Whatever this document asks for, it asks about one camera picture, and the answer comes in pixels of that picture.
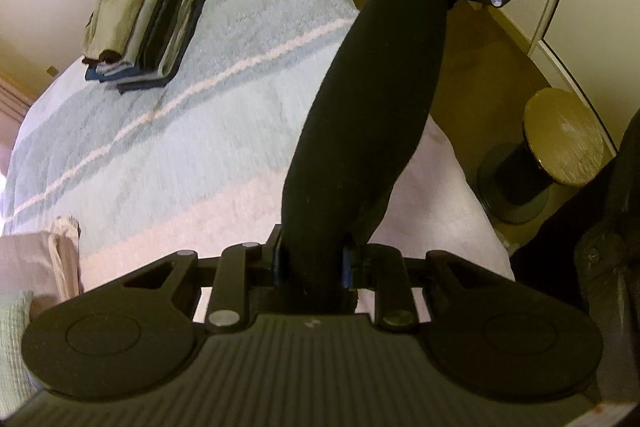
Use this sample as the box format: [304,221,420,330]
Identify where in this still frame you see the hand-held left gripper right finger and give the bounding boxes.
[341,244,506,334]

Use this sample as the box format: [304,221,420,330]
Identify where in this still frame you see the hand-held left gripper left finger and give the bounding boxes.
[122,224,288,334]

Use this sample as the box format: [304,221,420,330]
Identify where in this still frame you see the black garment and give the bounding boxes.
[280,0,473,313]

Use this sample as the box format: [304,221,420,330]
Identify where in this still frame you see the white wardrobe door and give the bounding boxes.
[530,0,640,148]

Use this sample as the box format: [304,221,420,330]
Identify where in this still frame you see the striped pink grey blanket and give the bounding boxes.
[0,0,516,308]

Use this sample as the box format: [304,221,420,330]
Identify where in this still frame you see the round wooden stool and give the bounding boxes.
[476,88,607,226]

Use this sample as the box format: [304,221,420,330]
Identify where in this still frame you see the folded pinkish grey blanket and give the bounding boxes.
[0,216,83,305]

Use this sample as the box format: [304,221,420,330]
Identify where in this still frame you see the green checked pillow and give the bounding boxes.
[0,292,43,408]

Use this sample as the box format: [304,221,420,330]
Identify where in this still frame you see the stack of folded clothes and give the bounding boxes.
[81,0,211,95]

